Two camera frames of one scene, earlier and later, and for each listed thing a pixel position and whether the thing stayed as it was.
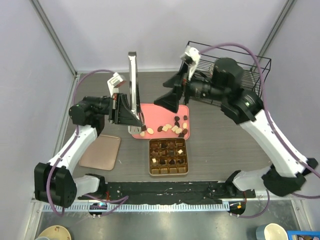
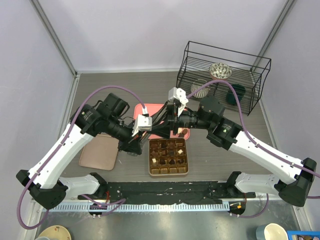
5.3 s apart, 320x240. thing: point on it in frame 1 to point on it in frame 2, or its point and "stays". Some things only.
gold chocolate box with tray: (168, 156) stays
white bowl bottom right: (271, 231) stays
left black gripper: (122, 114) to (132, 144)
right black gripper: (170, 101) to (164, 127)
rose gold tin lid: (102, 153) stays
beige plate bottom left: (56, 232) stays
